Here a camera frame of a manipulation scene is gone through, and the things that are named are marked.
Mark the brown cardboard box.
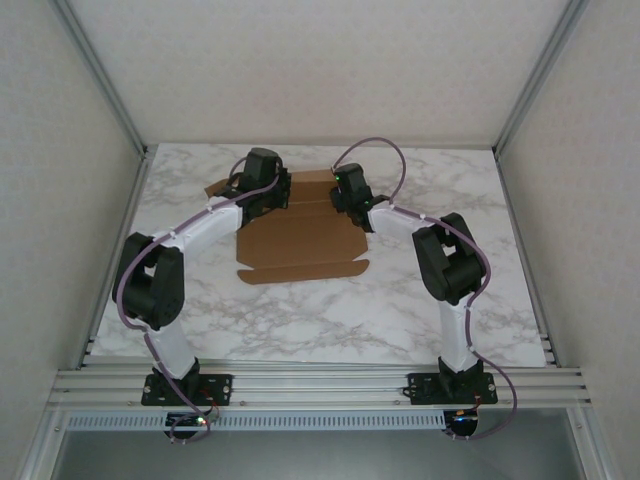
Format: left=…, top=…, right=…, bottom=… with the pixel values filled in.
left=203, top=168, right=371, bottom=286

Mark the small circuit board with LEDs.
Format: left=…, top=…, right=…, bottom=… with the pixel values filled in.
left=166, top=412, right=211, bottom=430

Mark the round black board plate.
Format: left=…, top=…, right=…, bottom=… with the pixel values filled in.
left=446, top=408, right=481, bottom=437

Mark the aluminium left side rail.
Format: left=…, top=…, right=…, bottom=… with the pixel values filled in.
left=74, top=149, right=154, bottom=370

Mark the aluminium right side rail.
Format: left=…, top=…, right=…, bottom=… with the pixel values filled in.
left=494, top=149, right=559, bottom=366

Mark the aluminium left corner post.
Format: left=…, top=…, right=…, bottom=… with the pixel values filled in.
left=49, top=0, right=150, bottom=157

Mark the aluminium corner post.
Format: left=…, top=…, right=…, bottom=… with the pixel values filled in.
left=492, top=0, right=591, bottom=156
left=49, top=0, right=150, bottom=157

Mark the aluminium mounting rail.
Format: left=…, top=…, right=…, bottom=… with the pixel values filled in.
left=47, top=367, right=595, bottom=414

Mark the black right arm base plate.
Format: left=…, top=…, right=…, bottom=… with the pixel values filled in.
left=407, top=372, right=500, bottom=406

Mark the aluminium right corner post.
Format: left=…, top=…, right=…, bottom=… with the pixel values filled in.
left=492, top=0, right=591, bottom=156

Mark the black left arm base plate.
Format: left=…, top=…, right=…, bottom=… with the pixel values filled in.
left=141, top=373, right=235, bottom=407

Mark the slotted grey cable duct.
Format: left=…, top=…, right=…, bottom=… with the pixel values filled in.
left=64, top=410, right=446, bottom=432

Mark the aluminium lower frame bar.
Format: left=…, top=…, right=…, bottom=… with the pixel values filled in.
left=564, top=407, right=619, bottom=480
left=14, top=409, right=69, bottom=480

